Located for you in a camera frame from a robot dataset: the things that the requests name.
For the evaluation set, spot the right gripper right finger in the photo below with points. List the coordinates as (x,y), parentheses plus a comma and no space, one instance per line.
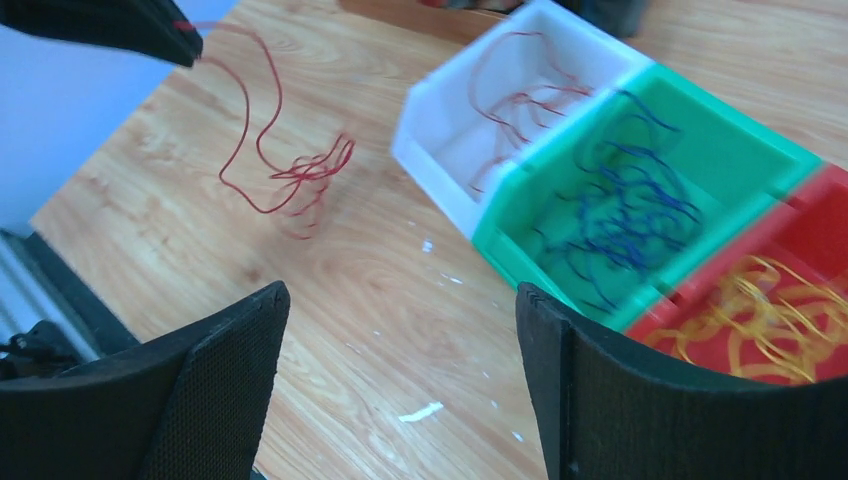
(609,407)

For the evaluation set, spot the red plastic bin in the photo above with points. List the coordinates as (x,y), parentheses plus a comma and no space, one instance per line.
(770,306)

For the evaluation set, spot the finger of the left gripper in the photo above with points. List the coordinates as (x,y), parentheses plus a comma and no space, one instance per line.
(155,28)

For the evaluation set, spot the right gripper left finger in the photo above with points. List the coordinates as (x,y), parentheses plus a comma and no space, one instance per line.
(190,404)

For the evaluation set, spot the aluminium frame rail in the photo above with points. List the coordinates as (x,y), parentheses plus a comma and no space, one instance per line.
(51,320)

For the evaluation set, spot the green plastic bin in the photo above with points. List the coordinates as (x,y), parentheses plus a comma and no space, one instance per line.
(617,211)

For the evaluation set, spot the white plastic bin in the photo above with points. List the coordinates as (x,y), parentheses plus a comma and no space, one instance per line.
(481,114)

